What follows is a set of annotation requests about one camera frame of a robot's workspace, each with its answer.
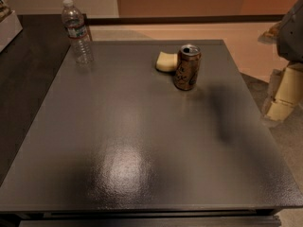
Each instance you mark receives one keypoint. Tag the brown soda can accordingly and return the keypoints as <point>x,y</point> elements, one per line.
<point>188,64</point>

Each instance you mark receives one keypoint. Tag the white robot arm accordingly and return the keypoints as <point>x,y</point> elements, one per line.
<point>288,35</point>

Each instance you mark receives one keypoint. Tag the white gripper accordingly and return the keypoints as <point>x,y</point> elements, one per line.
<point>291,37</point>

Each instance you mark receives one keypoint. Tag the white box at left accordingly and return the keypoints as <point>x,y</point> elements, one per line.
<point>10,27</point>

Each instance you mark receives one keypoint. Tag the clear plastic water bottle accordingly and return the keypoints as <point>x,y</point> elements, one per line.
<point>73,22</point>

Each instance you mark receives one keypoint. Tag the yellow sponge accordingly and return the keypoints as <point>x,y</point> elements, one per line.
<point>166,62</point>

